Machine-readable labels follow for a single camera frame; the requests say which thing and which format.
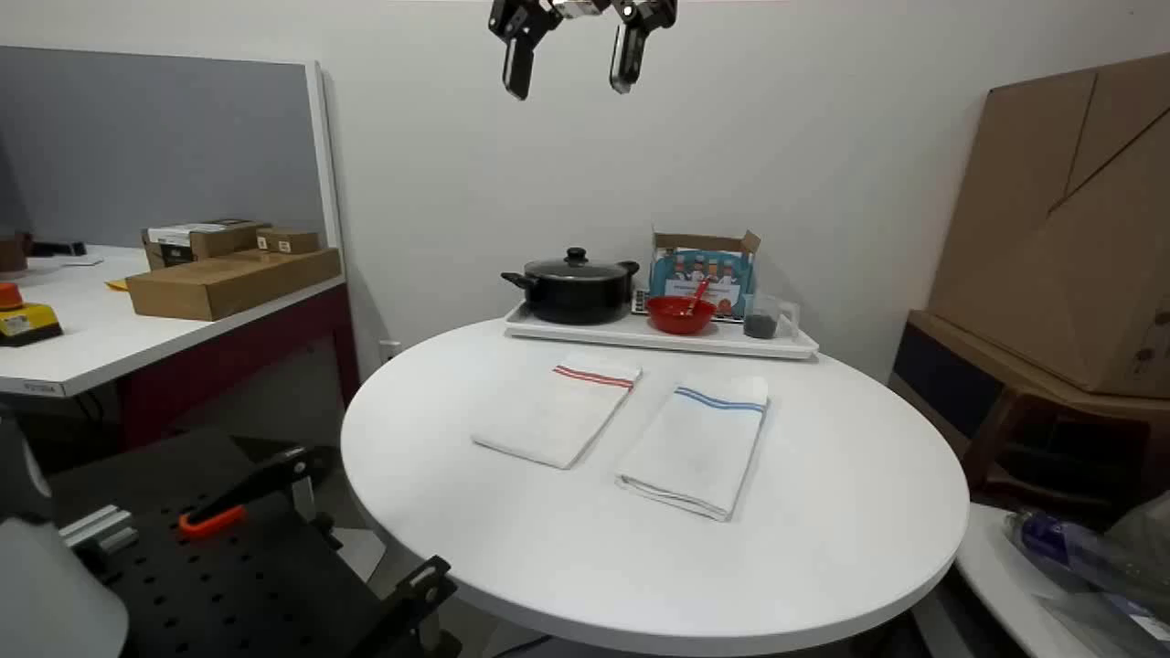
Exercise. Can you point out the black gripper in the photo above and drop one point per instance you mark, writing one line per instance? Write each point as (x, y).
(520, 27)

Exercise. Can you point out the white towel red stripe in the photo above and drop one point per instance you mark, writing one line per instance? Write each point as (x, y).
(558, 409)

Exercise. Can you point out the white towel blue stripe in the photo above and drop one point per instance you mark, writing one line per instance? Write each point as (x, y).
(701, 445)

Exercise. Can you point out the black cooking pot with lid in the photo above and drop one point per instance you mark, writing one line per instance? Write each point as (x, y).
(575, 289)

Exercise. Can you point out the colourful cardboard box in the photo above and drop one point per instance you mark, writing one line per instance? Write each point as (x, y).
(717, 262)

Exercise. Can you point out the red bowl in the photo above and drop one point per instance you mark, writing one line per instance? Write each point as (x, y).
(680, 314)

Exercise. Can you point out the small grey cube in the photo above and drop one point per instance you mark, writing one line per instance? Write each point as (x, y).
(758, 328)

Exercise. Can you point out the small wooden box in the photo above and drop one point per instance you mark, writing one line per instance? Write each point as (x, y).
(285, 244)

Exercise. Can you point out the white tray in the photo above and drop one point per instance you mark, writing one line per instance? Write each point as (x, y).
(633, 329)

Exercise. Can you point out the white desk with red side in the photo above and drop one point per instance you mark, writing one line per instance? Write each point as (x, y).
(162, 367)

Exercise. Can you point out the flat wooden box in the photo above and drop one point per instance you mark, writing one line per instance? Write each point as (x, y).
(233, 283)

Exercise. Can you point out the open cardboard box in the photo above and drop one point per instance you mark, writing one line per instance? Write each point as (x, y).
(183, 244)

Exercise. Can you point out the round white table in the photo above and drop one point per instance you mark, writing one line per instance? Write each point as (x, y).
(853, 507)

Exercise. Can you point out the grey partition panel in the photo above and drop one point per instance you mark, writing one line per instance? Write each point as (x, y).
(105, 145)

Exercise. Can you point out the large cardboard box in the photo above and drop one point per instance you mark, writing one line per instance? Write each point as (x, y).
(1060, 227)

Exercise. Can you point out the black orange clamp tool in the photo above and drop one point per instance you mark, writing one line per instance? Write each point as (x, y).
(290, 474)

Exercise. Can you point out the yellow emergency stop button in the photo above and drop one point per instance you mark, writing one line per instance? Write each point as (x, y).
(21, 319)

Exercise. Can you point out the black perforated breadboard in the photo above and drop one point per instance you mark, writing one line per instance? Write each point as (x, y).
(273, 587)

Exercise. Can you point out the plastic bag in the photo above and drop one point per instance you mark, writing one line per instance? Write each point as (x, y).
(1104, 569)

